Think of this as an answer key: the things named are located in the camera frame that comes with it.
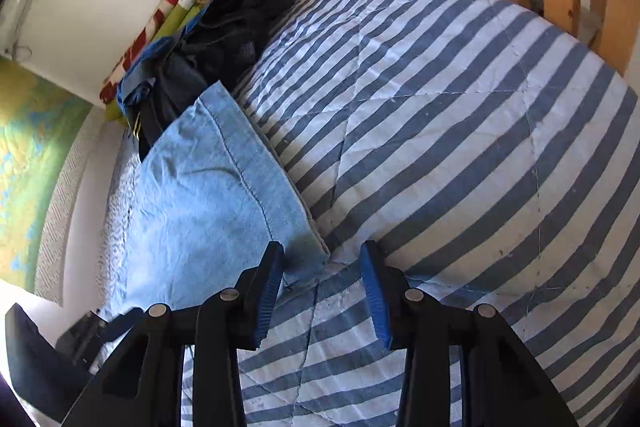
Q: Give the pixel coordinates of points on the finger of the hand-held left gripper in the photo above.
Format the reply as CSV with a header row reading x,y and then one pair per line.
x,y
122,324

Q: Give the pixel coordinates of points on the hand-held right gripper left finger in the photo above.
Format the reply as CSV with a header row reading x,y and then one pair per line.
x,y
267,292

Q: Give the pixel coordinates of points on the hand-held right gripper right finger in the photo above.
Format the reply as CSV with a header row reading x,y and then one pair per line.
x,y
377,302

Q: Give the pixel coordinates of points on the light blue jeans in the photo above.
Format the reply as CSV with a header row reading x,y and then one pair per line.
x,y
210,197

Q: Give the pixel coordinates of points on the striped blue white bedspread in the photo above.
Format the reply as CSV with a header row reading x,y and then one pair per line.
x,y
450,132

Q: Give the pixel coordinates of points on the black yellow-striped garment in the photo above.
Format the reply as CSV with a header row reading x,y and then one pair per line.
x,y
145,127

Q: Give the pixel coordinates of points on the bright blue garment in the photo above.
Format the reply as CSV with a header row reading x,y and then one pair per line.
x,y
150,57

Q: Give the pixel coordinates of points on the red cream patterned folded blanket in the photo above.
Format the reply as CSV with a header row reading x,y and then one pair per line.
x,y
131,54

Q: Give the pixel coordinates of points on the dark grey pants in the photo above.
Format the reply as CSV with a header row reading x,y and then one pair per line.
x,y
240,17

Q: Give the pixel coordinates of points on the green folded blanket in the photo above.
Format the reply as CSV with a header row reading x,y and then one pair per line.
x,y
172,24

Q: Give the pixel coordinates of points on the landscape wall poster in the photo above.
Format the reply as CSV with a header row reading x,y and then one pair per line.
x,y
30,147

